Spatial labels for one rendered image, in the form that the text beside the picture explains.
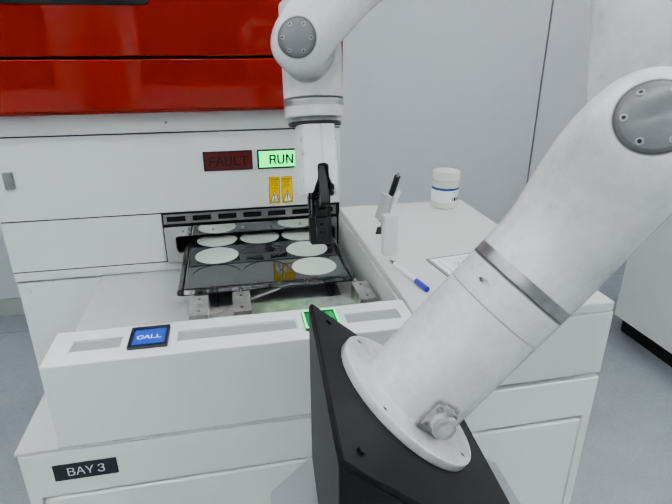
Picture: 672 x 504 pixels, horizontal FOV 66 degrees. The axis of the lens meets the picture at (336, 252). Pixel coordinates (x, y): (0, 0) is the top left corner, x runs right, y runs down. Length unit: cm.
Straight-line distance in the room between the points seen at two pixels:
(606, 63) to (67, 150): 111
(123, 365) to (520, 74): 278
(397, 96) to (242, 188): 173
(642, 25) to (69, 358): 80
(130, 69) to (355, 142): 183
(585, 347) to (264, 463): 58
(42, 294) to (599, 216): 129
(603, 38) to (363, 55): 228
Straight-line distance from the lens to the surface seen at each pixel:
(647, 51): 65
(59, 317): 152
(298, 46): 66
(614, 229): 53
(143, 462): 91
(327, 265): 118
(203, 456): 90
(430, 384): 56
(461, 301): 55
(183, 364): 80
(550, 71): 332
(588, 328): 99
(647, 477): 219
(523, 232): 55
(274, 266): 118
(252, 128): 131
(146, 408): 85
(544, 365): 98
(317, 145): 71
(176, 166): 133
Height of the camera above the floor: 137
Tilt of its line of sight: 22 degrees down
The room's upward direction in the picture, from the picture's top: straight up
